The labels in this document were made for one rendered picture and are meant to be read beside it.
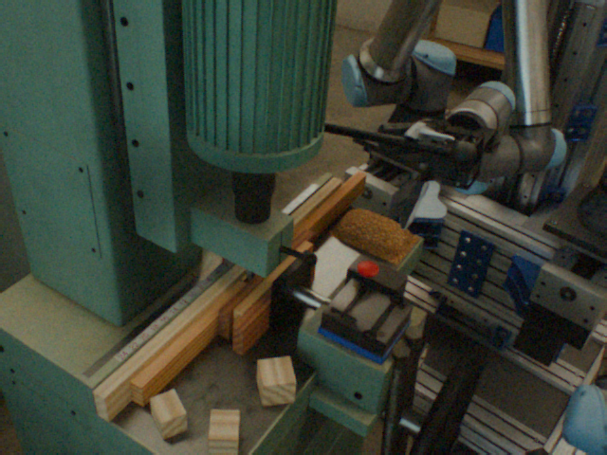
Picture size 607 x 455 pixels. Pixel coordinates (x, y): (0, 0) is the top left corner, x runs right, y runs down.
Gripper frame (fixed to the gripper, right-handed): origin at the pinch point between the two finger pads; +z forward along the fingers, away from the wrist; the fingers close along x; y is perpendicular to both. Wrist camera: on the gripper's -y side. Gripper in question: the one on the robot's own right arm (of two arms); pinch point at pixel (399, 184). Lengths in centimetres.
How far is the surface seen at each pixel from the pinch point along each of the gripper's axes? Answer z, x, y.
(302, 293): 12.4, 14.6, -8.9
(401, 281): 6.5, 11.3, 4.0
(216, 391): 29.7, 20.5, -11.9
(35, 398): 34, 40, -51
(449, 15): -269, 58, -93
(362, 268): 9.2, 9.2, -0.8
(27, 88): 24, -14, -45
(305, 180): -138, 97, -104
